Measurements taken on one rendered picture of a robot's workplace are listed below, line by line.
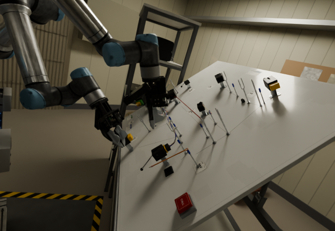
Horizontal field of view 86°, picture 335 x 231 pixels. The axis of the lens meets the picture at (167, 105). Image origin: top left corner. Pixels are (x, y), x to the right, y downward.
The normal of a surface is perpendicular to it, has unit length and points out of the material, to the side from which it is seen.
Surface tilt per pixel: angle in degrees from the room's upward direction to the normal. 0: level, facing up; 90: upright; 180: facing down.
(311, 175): 90
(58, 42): 90
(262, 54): 90
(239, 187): 45
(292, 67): 90
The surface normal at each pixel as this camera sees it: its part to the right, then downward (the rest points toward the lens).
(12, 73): 0.61, 0.37
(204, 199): -0.48, -0.79
